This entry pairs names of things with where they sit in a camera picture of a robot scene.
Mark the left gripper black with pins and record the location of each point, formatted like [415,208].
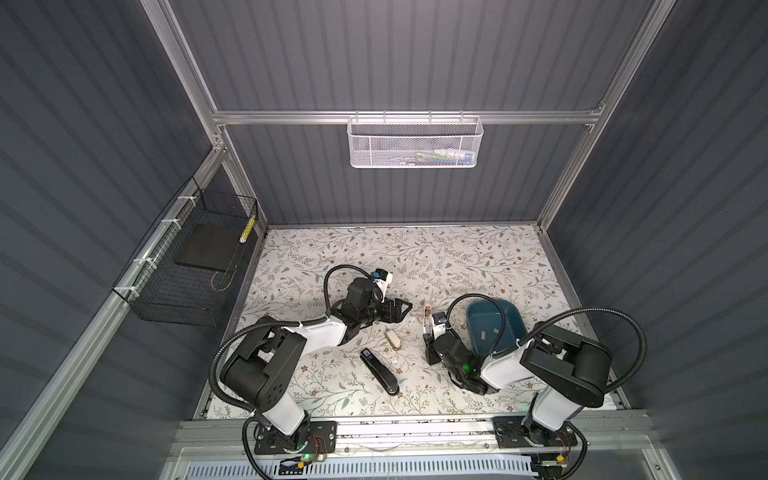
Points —
[397,316]

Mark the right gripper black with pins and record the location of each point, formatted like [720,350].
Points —
[430,349]

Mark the beige mini stapler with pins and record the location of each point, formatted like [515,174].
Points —
[393,339]

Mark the black long stapler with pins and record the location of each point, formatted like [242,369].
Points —
[381,373]

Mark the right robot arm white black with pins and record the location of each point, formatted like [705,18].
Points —
[574,369]

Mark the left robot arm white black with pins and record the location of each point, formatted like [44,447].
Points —
[253,368]

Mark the teal plastic tray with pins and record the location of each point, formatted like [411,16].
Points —
[483,317]

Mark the pens in white basket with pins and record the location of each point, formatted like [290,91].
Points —
[450,157]

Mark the yellow marker in basket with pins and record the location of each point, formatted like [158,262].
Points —
[247,230]

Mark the black pad in basket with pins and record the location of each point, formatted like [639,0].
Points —
[210,248]

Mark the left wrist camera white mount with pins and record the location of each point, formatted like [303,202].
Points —
[383,279]

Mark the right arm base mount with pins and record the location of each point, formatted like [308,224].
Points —
[514,431]

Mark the white slotted cable duct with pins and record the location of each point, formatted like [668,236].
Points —
[406,467]

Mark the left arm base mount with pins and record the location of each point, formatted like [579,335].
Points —
[313,439]

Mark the white wire mesh basket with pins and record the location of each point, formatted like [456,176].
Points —
[370,144]

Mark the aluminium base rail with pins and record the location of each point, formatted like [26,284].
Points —
[206,437]

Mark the black wire basket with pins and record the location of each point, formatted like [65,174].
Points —
[159,290]

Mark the aluminium horizontal back rail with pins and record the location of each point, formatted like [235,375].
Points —
[334,117]

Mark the aluminium corner post left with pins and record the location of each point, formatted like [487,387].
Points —
[177,49]

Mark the aluminium corner post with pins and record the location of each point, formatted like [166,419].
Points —
[177,49]
[639,47]

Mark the aluminium corner post right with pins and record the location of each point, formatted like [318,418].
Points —
[639,47]

